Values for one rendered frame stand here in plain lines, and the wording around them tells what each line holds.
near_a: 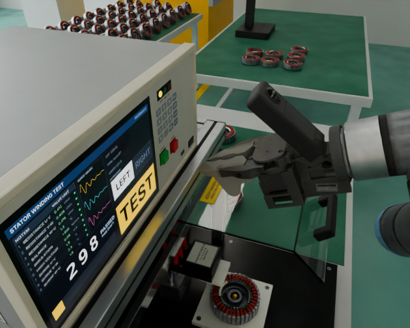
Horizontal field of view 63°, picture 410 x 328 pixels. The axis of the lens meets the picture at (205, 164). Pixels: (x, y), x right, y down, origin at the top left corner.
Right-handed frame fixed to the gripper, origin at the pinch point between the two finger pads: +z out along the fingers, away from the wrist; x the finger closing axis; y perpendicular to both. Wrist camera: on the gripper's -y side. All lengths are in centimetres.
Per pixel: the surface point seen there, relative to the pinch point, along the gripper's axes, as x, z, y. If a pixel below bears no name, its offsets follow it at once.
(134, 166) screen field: -8.3, 4.9, -6.3
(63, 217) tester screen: -21.6, 3.7, -9.1
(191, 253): 3.0, 15.1, 22.2
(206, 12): 327, 128, -1
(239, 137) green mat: 78, 30, 34
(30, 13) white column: 277, 305, -78
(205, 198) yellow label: 5.1, 6.6, 10.2
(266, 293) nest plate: 8.4, 6.1, 41.8
